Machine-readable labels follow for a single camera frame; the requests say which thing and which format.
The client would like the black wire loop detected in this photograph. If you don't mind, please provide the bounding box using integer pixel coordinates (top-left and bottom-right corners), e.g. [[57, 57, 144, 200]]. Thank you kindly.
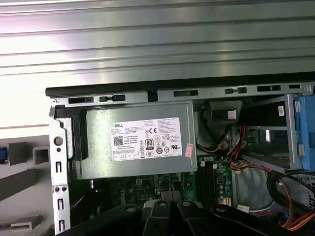
[[267, 171, 315, 214]]

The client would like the grey parts rack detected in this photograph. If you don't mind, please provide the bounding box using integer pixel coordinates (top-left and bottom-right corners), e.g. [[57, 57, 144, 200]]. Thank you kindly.
[[0, 141, 54, 236]]

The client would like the black speaker box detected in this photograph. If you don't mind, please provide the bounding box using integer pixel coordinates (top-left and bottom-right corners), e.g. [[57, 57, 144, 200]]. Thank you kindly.
[[208, 100, 240, 126]]

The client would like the perforated metal disk bay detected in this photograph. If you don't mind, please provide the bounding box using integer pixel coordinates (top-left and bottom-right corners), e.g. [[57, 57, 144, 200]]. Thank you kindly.
[[277, 172, 315, 217]]

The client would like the blue plastic drive latch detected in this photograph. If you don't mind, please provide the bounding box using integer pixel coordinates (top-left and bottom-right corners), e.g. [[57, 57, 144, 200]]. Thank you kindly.
[[294, 95, 315, 172]]

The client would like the black RAM slot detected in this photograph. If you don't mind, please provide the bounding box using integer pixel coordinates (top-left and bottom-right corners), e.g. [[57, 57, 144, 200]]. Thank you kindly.
[[198, 162, 208, 207], [207, 163, 217, 207]]

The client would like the black open PC case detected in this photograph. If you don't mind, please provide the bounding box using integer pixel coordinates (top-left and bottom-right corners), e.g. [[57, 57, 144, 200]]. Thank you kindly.
[[45, 80, 315, 236]]

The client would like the silver drive cage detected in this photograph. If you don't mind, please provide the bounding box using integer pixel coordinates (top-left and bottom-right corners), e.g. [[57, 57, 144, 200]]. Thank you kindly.
[[231, 93, 303, 173]]

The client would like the grey power supply unit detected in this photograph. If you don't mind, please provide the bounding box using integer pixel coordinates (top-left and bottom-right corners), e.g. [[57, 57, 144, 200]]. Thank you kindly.
[[76, 102, 199, 180]]

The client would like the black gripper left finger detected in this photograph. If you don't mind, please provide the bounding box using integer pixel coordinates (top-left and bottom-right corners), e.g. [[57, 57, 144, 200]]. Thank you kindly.
[[105, 199, 173, 236]]

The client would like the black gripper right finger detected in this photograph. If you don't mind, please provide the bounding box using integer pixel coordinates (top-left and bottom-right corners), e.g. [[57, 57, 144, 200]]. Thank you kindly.
[[176, 199, 300, 236]]

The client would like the green motherboard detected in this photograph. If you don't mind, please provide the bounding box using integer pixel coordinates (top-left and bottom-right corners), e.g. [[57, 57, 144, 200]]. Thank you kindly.
[[91, 157, 234, 214]]

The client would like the yellow and black wire bundle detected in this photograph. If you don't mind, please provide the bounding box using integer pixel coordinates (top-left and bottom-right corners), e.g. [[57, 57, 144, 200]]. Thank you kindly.
[[199, 140, 228, 154]]

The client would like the red and black wire bundle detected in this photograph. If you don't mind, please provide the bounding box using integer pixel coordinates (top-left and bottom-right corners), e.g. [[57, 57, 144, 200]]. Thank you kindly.
[[221, 125, 271, 177]]

